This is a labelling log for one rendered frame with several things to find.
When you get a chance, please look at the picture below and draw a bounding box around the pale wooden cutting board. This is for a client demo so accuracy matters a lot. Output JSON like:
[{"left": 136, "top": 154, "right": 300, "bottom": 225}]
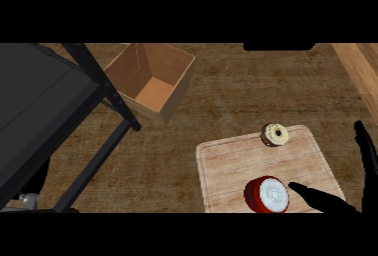
[{"left": 195, "top": 124, "right": 347, "bottom": 214}]

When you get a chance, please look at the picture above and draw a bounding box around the pale wooden plank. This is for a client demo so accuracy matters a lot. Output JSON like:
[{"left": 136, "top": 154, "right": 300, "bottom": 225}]
[{"left": 331, "top": 42, "right": 378, "bottom": 125}]

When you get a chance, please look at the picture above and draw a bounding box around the black metal frame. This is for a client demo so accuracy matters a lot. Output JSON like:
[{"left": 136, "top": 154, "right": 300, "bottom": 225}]
[{"left": 50, "top": 42, "right": 143, "bottom": 214}]

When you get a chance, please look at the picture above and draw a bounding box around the brown cardboard box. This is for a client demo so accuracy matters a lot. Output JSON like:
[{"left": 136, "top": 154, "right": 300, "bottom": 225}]
[{"left": 102, "top": 42, "right": 198, "bottom": 127}]

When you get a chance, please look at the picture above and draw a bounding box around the cream glazed donut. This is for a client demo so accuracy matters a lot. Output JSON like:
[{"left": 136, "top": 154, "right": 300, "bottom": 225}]
[{"left": 260, "top": 122, "right": 291, "bottom": 148}]

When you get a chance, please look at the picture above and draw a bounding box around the small grey metal cylinder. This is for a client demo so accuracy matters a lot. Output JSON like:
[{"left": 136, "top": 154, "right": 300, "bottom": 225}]
[{"left": 0, "top": 192, "right": 41, "bottom": 213}]

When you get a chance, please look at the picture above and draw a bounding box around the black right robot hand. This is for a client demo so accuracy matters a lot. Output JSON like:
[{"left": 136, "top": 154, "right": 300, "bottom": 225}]
[{"left": 286, "top": 120, "right": 378, "bottom": 214}]

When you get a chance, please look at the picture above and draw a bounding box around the large dark grey door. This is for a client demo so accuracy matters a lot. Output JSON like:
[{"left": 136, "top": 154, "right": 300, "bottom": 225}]
[{"left": 0, "top": 42, "right": 108, "bottom": 202}]

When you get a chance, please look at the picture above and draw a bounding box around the red can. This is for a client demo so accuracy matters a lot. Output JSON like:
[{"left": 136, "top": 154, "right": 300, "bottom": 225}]
[{"left": 243, "top": 175, "right": 291, "bottom": 214}]

